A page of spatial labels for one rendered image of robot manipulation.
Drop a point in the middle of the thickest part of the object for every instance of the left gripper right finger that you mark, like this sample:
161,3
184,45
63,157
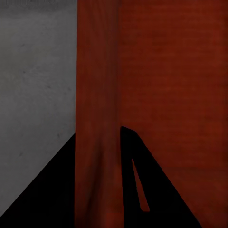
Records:
167,208

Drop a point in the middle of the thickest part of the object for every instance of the storage box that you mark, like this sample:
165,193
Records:
160,68

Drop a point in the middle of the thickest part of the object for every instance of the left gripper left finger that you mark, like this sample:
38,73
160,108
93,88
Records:
49,200

